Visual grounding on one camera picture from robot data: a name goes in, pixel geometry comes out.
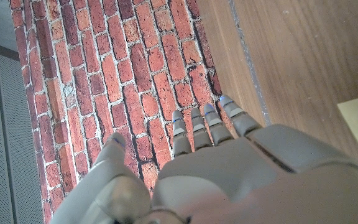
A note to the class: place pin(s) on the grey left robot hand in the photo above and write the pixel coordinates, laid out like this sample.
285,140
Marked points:
235,174

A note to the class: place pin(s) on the red brick print backdrop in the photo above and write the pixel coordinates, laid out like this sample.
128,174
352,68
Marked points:
110,71

